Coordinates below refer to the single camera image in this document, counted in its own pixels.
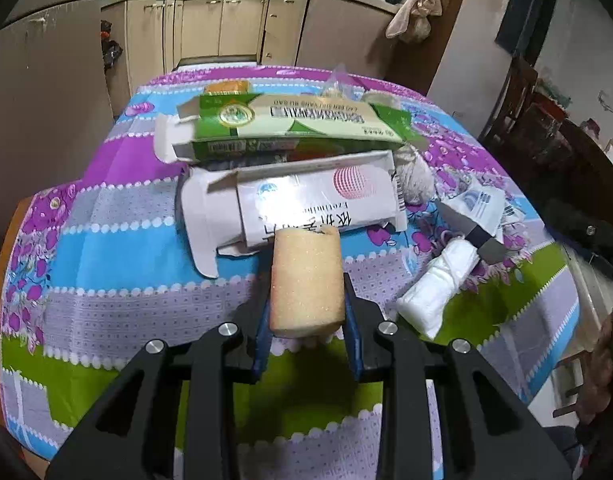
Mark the white rolled plastic bag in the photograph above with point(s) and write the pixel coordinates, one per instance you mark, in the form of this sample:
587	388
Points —
422	305

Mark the yellow sponge block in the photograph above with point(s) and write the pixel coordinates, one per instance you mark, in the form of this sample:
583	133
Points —
307	295

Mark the floral purple blue tablecloth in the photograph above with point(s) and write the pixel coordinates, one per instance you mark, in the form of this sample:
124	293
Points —
101	265

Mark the white pink medicine box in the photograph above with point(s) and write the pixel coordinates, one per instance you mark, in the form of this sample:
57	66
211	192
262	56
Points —
238	211

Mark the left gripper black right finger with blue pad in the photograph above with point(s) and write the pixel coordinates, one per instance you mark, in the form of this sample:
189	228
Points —
486	432

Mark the green white carton box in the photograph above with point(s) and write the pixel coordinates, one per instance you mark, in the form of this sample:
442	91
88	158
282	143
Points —
219	126

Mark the orange white paper package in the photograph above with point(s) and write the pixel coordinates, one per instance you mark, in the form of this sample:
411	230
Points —
229	86

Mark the hanging pink cloth bags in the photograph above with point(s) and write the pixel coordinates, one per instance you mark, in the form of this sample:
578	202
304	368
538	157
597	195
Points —
411	23

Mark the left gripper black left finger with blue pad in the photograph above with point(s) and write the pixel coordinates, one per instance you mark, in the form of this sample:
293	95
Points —
129	432

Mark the black handled knife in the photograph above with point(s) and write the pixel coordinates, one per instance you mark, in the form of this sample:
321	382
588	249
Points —
490	247

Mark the beige kitchen cabinets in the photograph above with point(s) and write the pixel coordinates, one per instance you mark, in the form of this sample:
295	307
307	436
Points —
158	36

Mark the dark wooden chair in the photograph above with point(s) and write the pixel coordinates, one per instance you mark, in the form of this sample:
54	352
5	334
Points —
516	95

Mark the grey crumpled tissue ball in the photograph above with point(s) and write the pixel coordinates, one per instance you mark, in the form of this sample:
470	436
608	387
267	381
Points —
415	176

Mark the white blue plastic mailer bag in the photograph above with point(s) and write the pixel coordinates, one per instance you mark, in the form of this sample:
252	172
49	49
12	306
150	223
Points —
480	208

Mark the dark wooden dining table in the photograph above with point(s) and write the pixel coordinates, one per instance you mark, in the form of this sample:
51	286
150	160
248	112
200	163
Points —
567	178

